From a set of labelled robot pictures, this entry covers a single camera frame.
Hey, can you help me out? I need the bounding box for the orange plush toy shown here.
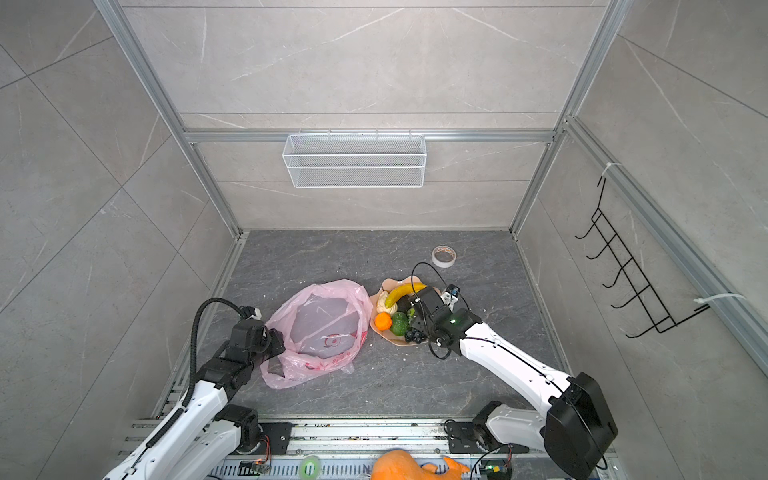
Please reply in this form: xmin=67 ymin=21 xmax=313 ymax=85
xmin=370 ymin=450 xmax=471 ymax=480

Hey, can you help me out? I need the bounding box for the smooth green mango fruit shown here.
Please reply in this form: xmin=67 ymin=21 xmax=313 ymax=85
xmin=390 ymin=311 xmax=410 ymax=337

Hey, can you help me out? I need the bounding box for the beige bumpy fruit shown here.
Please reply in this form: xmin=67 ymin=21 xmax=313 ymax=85
xmin=376 ymin=291 xmax=398 ymax=315

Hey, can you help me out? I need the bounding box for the pink plastic bag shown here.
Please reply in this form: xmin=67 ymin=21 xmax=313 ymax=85
xmin=260 ymin=279 xmax=373 ymax=390

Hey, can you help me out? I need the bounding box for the orange tangerine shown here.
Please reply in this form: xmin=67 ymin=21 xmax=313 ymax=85
xmin=374 ymin=311 xmax=393 ymax=332

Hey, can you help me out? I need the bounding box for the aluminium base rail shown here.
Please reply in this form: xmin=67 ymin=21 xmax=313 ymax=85
xmin=120 ymin=418 xmax=569 ymax=479

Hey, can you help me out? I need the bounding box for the green tape roll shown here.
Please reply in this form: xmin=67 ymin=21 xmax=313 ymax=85
xmin=298 ymin=455 xmax=322 ymax=480

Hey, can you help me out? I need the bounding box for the dark purple grape bunch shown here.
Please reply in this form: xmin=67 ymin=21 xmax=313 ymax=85
xmin=404 ymin=326 xmax=429 ymax=344

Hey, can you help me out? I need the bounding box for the beige flower-shaped plate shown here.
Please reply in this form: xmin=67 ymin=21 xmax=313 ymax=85
xmin=369 ymin=276 xmax=429 ymax=347

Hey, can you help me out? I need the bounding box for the white wire mesh basket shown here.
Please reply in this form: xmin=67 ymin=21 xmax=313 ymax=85
xmin=282 ymin=133 xmax=428 ymax=189

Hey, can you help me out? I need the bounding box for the white tape roll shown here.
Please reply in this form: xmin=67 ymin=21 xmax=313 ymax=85
xmin=431 ymin=245 xmax=458 ymax=269

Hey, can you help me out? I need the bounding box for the yellow green banana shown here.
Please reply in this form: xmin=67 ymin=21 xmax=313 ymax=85
xmin=389 ymin=283 xmax=426 ymax=302

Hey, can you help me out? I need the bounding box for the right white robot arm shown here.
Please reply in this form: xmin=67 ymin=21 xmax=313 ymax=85
xmin=406 ymin=284 xmax=618 ymax=479

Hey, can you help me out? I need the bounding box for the black wire hook rack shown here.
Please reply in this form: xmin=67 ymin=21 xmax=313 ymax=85
xmin=574 ymin=178 xmax=710 ymax=339

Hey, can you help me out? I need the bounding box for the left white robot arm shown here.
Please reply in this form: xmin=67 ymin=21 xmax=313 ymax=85
xmin=105 ymin=317 xmax=285 ymax=479

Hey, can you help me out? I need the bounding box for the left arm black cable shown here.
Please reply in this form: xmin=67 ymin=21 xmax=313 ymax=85
xmin=185 ymin=297 xmax=256 ymax=409

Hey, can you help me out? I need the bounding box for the dark avocado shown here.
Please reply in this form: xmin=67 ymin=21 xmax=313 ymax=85
xmin=396 ymin=296 xmax=413 ymax=315

